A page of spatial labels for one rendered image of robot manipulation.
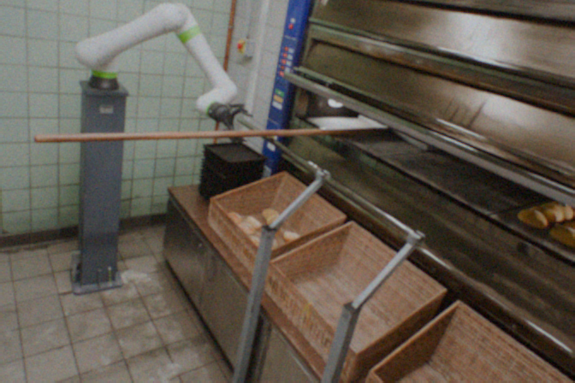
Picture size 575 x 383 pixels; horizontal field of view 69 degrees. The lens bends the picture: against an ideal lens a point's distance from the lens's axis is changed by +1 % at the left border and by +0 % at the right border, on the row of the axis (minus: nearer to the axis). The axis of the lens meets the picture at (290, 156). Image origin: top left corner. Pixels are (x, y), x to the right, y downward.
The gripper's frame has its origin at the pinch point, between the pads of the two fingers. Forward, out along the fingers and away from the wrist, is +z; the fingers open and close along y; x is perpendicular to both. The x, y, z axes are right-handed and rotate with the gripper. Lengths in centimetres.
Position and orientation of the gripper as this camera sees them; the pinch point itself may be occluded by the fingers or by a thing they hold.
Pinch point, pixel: (245, 127)
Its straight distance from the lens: 188.3
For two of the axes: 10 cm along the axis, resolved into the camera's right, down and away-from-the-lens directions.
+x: -7.3, -0.1, -6.9
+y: -2.6, 9.3, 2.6
